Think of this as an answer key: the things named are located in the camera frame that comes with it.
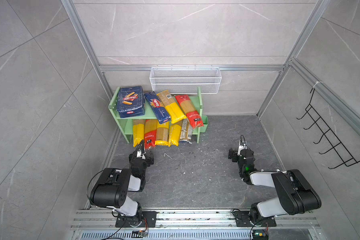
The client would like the red spaghetti package top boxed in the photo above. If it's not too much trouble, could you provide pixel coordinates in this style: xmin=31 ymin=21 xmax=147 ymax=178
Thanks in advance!
xmin=175 ymin=95 xmax=203 ymax=129

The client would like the green plastic cup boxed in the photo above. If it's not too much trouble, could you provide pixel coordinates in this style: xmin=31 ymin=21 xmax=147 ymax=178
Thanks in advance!
xmin=200 ymin=116 xmax=209 ymax=133

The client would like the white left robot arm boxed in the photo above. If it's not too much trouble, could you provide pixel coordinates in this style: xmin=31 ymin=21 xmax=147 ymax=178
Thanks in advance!
xmin=87 ymin=147 xmax=154 ymax=222

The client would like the blue Barilla spaghetti package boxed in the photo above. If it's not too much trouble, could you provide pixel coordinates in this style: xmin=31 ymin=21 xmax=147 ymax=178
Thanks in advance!
xmin=144 ymin=92 xmax=171 ymax=124

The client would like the green metal shelf rack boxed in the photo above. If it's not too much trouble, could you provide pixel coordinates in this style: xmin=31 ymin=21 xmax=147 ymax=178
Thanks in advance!
xmin=108 ymin=86 xmax=204 ymax=144

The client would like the yellow Pastatime spaghetti package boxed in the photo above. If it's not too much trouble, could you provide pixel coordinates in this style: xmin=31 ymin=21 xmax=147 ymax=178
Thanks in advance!
xmin=155 ymin=121 xmax=170 ymax=146

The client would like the blue Barilla pasta box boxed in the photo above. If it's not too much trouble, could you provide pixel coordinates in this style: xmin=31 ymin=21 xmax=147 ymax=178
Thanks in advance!
xmin=117 ymin=86 xmax=145 ymax=118

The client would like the black wire hook rack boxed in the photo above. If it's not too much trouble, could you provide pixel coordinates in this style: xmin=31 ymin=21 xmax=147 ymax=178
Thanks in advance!
xmin=296 ymin=88 xmax=360 ymax=170

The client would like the clear grey spaghetti package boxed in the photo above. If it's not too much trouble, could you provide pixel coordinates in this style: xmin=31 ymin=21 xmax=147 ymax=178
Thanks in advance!
xmin=179 ymin=119 xmax=193 ymax=143

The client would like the red spaghetti package floor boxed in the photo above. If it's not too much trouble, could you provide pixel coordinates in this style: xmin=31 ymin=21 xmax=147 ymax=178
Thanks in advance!
xmin=144 ymin=119 xmax=158 ymax=150

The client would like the yellow brown spaghetti package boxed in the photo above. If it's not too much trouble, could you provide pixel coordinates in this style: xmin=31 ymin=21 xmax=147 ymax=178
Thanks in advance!
xmin=157 ymin=90 xmax=186 ymax=124

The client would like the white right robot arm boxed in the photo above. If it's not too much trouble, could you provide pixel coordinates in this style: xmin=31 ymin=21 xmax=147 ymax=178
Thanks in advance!
xmin=228 ymin=144 xmax=322 ymax=226

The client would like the white wire mesh basket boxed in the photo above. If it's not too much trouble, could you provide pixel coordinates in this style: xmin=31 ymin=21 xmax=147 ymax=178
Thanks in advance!
xmin=150 ymin=67 xmax=222 ymax=95

